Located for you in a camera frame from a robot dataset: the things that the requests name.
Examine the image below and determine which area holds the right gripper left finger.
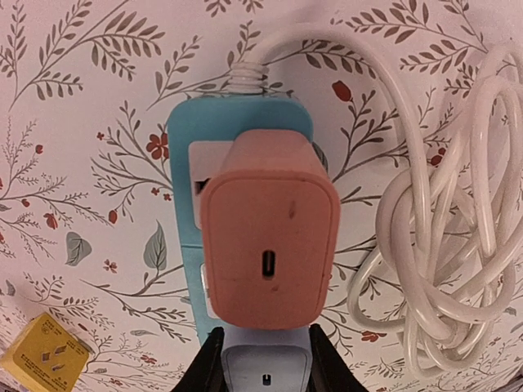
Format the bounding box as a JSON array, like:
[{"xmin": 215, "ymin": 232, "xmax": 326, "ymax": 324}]
[{"xmin": 173, "ymin": 327, "xmax": 224, "ymax": 392}]

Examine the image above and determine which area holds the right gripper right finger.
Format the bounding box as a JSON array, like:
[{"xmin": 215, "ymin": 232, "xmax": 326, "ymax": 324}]
[{"xmin": 308, "ymin": 323, "xmax": 360, "ymax": 392}]

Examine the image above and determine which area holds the grey blue plug adapter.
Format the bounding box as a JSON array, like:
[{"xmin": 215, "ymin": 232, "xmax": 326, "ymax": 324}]
[{"xmin": 221, "ymin": 326, "xmax": 313, "ymax": 392}]

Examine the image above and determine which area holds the yellow cube socket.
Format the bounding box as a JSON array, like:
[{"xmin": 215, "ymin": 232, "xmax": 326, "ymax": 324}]
[{"xmin": 1, "ymin": 313, "xmax": 89, "ymax": 392}]

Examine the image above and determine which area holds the pink plug adapter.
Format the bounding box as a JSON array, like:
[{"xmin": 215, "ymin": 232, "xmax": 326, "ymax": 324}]
[{"xmin": 200, "ymin": 129, "xmax": 341, "ymax": 330}]

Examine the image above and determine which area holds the teal power strip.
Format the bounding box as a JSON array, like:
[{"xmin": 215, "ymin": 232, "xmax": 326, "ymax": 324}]
[{"xmin": 167, "ymin": 96, "xmax": 314, "ymax": 342}]

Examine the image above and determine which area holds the floral table cloth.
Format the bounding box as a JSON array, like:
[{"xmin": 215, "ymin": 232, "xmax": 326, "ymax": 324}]
[{"xmin": 1, "ymin": 1, "xmax": 522, "ymax": 391}]

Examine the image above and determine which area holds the white cord of teal strip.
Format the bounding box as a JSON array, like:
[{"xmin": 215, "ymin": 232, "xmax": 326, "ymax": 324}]
[{"xmin": 226, "ymin": 23, "xmax": 523, "ymax": 379}]

